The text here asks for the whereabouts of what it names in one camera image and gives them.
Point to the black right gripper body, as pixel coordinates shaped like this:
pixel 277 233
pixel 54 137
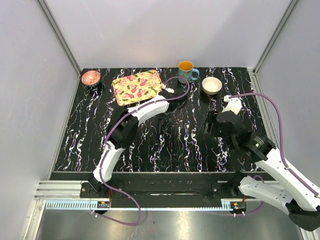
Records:
pixel 215 130

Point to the black remote control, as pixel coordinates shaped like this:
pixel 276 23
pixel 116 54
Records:
pixel 159 126

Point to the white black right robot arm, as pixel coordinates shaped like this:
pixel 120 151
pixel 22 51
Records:
pixel 299 198

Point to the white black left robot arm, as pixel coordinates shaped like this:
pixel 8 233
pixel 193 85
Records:
pixel 123 128

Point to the cream white bowl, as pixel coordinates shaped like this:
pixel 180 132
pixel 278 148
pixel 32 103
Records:
pixel 211 85

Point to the blue mug yellow inside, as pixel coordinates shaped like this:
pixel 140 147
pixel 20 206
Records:
pixel 187 72

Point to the floral rectangular tray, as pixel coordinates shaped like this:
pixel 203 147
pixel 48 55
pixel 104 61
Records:
pixel 137 87

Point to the red patterned bowl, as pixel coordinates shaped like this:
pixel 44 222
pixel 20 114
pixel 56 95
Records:
pixel 91 78

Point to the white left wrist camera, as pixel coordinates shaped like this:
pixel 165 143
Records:
pixel 168 89

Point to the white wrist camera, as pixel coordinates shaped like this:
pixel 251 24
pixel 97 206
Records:
pixel 168 89
pixel 234 104

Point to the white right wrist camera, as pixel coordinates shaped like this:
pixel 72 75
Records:
pixel 234 104

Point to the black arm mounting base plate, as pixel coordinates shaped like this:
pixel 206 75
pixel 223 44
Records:
pixel 201 185

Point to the slotted aluminium cable duct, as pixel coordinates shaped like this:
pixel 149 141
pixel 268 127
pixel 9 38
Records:
pixel 159 203

